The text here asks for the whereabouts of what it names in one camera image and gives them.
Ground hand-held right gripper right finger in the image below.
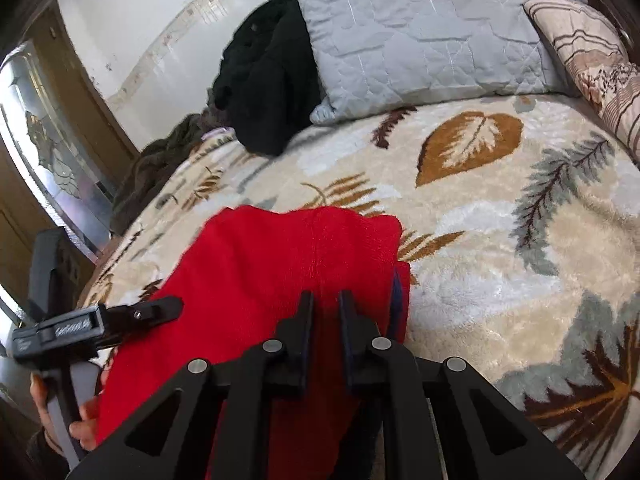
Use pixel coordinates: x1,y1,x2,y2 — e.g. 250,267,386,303
336,289,586,480

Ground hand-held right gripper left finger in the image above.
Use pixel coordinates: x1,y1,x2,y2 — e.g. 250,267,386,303
65,290,315,480

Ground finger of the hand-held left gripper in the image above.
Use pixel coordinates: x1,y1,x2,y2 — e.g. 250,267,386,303
102,296,184,346

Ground red and blue knit sweater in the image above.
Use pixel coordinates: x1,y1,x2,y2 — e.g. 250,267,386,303
95,205,412,480

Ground person's left forearm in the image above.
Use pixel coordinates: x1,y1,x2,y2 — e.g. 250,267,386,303
22,427,71,480

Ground person's left hand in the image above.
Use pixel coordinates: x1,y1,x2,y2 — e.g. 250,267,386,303
29,371,109,453

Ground brown fleece garment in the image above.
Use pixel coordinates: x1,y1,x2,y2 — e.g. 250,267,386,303
110,112,216,236

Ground cream leaf-print blanket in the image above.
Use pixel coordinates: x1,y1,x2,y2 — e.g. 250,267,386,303
80,95,640,480

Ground black garment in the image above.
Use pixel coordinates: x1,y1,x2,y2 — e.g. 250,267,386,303
210,0,323,157

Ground grey quilted pillow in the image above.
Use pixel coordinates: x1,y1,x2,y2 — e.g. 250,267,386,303
292,0,588,126

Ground beige patterned pillow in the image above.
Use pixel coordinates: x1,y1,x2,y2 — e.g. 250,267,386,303
522,0,640,161

